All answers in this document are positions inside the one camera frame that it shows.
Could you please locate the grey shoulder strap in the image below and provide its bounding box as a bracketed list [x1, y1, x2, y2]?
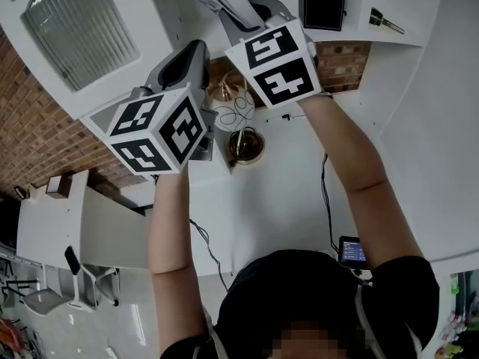
[192, 304, 225, 359]
[353, 284, 388, 359]

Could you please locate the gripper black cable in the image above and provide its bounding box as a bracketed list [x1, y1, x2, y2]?
[189, 218, 230, 293]
[320, 153, 341, 254]

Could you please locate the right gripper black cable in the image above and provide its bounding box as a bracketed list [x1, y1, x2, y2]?
[320, 153, 341, 254]

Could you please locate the person's black shirt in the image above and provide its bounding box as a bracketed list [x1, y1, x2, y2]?
[159, 248, 442, 359]

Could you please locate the white desk hutch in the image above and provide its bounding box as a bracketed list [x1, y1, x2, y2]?
[0, 0, 448, 179]

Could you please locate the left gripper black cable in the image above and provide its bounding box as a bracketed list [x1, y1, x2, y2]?
[189, 218, 230, 293]

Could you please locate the person's left forearm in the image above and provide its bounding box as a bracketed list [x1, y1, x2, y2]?
[147, 172, 202, 275]

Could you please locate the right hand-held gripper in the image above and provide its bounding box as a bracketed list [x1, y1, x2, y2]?
[219, 0, 323, 110]

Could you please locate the grey right shoulder strap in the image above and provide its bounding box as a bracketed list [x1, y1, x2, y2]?
[353, 284, 388, 359]

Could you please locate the black box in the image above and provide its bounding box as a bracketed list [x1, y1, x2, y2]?
[297, 0, 347, 33]

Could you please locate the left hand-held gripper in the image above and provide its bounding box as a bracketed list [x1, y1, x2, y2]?
[106, 39, 219, 175]

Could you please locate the white desk with drawers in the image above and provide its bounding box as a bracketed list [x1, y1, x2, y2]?
[144, 99, 382, 276]

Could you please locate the person's right forearm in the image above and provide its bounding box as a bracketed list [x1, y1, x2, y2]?
[296, 94, 389, 196]

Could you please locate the white chair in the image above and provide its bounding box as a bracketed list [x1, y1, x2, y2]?
[21, 263, 121, 316]

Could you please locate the black phone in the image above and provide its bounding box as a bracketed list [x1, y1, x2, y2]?
[63, 245, 82, 276]

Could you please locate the brass lamp with white shade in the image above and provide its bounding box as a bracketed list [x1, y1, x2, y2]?
[207, 69, 266, 170]

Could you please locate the black-framed glass door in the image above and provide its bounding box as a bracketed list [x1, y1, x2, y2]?
[439, 270, 479, 359]

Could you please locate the white side table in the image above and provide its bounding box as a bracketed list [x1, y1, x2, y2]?
[15, 169, 159, 271]

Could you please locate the person's face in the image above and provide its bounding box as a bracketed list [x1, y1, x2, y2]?
[261, 320, 370, 359]

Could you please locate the grey left shoulder strap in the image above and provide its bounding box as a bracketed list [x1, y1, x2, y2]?
[192, 304, 225, 359]

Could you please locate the brown box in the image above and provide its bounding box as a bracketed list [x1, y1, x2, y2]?
[44, 174, 75, 201]

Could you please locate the small black display screen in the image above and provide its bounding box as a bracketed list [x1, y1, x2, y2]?
[338, 236, 368, 266]

